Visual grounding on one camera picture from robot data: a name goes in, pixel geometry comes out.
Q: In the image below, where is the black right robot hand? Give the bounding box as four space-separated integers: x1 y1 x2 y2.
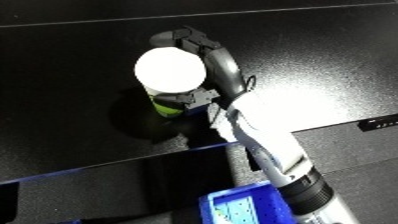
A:
147 25 258 111

